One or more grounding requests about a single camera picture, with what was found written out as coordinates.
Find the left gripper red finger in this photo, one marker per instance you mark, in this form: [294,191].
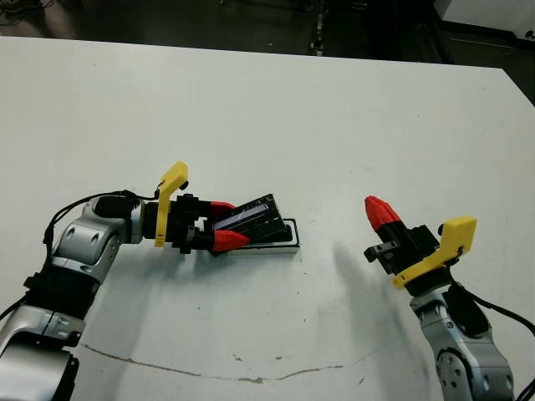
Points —
[227,241]
[219,208]

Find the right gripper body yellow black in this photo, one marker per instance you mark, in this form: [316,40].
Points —
[418,255]

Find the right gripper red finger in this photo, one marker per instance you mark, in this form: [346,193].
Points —
[376,217]
[393,223]

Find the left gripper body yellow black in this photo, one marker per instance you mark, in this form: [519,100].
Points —
[177,225]

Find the black box lid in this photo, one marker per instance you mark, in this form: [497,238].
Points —
[259,217]

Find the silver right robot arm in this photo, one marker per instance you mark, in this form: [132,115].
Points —
[464,359]

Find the white-lined box base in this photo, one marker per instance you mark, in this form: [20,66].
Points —
[271,250]

